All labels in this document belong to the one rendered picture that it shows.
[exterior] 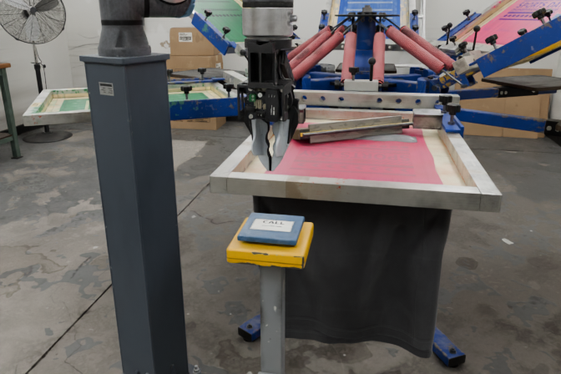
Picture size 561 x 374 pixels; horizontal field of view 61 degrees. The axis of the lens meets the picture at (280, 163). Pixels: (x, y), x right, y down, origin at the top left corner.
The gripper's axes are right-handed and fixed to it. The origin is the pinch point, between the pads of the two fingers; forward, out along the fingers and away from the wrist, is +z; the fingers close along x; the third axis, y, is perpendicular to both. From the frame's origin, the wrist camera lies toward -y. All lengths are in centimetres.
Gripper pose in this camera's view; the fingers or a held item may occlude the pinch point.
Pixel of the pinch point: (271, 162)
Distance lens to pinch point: 78.9
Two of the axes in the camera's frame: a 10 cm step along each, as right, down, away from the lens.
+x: 9.8, 0.7, -1.9
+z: 0.0, 9.5, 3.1
